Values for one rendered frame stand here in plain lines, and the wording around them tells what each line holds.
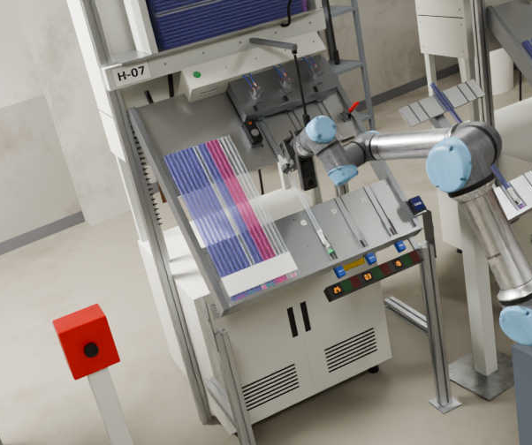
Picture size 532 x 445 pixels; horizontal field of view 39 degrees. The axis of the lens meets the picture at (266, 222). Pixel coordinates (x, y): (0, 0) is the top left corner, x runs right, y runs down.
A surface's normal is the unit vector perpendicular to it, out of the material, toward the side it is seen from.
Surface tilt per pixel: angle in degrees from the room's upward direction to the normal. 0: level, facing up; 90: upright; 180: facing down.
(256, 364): 90
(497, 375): 0
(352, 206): 48
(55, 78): 90
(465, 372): 0
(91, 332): 90
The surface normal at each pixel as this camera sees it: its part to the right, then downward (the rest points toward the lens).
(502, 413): -0.19, -0.90
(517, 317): -0.62, 0.52
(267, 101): 0.18, -0.40
